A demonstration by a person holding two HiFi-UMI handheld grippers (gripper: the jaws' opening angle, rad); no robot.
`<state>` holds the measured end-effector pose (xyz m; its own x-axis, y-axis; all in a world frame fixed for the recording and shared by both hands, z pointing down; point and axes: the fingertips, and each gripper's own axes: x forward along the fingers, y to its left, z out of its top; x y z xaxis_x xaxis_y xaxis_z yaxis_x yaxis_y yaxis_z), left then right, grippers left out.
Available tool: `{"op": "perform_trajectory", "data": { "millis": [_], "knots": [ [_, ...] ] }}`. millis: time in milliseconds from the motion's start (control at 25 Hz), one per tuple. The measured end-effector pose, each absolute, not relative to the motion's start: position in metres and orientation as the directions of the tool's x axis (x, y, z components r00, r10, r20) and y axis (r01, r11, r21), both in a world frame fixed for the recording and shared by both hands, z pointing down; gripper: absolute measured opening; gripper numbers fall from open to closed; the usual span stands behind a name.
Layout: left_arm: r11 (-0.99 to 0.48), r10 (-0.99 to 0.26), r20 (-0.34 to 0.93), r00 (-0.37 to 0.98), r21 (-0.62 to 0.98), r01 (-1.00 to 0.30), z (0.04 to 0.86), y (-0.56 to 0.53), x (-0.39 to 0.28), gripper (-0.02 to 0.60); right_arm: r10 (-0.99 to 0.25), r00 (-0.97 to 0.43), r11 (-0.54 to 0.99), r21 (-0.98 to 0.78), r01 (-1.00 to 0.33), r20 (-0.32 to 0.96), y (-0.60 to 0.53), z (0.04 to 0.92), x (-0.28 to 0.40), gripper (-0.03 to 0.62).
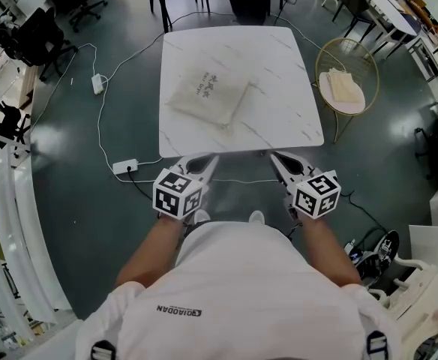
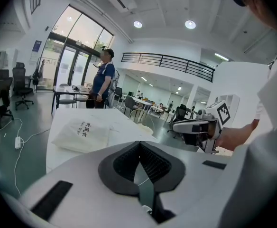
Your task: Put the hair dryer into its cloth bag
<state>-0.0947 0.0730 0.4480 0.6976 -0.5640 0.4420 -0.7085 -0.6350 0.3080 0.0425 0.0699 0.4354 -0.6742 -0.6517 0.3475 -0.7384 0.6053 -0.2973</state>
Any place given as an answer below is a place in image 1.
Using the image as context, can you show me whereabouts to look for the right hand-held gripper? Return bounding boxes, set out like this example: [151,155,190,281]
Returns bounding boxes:
[270,151,342,227]

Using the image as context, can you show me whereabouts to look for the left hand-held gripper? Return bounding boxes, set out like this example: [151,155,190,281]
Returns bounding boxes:
[151,154,220,227]

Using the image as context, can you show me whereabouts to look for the cream drawstring bag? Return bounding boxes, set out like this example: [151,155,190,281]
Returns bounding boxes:
[165,65,260,129]

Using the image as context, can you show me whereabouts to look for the person's left forearm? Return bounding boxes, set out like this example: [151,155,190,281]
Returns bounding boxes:
[115,215,185,288]

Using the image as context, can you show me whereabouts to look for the person's right forearm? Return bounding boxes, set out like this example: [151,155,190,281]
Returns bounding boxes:
[300,215,362,287]

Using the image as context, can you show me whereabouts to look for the white power strip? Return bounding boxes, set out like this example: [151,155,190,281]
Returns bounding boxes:
[112,158,140,175]

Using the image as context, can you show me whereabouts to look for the folded cream cloth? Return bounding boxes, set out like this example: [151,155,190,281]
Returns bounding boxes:
[325,67,361,103]

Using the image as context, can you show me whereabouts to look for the person's white shirt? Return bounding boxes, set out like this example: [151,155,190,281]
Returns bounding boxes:
[75,221,406,360]

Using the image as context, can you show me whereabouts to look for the black floor device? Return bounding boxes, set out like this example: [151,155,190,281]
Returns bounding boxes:
[348,229,400,281]

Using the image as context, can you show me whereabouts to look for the white flat board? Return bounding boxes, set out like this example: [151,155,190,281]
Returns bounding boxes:
[408,223,438,262]

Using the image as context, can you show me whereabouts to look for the long white table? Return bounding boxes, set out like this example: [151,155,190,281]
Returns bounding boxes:
[344,0,419,39]

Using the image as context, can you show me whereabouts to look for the white curved partition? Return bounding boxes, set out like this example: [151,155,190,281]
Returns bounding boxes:
[0,129,74,352]

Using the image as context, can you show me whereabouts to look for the black power cable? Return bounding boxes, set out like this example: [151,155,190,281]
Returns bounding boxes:
[340,191,389,236]
[127,169,155,198]

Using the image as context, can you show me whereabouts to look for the gold wire chair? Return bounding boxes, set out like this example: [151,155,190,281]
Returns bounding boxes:
[314,37,380,144]

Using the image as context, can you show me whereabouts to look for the white power cable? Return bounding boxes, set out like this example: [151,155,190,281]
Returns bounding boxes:
[97,79,164,183]
[29,43,98,134]
[278,16,346,71]
[100,34,166,84]

